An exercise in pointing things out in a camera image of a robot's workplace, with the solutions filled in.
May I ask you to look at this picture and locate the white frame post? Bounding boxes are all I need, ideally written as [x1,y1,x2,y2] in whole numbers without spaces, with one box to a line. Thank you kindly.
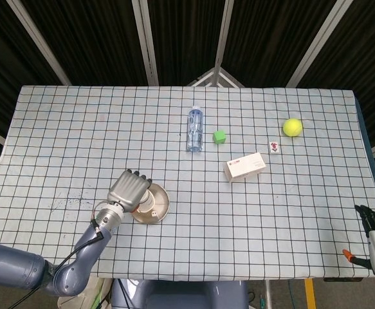
[131,0,160,86]
[6,0,72,86]
[286,0,352,88]
[213,0,236,70]

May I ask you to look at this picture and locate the light blue checkered tablecloth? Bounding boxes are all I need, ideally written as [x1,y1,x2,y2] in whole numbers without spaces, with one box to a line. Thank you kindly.
[0,85,375,280]

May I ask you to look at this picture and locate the white triangular frame brace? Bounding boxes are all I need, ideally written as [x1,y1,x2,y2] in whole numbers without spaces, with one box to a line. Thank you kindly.
[187,66,245,88]

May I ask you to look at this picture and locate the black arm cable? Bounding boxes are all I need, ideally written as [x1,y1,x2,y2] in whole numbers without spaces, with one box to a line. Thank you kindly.
[12,218,105,309]

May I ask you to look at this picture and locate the yellow tennis ball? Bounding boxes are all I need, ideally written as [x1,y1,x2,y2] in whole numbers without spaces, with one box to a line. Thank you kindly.
[282,117,304,138]

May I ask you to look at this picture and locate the clear plastic water bottle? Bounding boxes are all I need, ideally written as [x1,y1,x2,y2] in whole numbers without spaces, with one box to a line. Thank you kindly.
[186,104,205,153]

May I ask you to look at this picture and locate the round steel plate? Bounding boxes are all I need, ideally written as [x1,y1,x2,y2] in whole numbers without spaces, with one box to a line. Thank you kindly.
[131,183,170,225]

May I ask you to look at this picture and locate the grey robot torso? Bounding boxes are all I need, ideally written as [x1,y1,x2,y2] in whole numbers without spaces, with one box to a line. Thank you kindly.
[111,279,249,309]

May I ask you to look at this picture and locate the white plastic bag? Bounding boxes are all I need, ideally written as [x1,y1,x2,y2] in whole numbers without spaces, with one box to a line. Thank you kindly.
[57,277,114,309]

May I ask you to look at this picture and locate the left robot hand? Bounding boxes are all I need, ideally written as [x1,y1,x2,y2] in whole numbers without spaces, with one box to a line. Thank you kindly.
[107,168,153,214]

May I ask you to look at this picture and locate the white carton box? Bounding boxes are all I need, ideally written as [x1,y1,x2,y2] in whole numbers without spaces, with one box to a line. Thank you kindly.
[223,152,268,183]

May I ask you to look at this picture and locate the green cube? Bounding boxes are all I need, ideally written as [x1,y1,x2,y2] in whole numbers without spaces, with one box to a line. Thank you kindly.
[212,129,227,145]

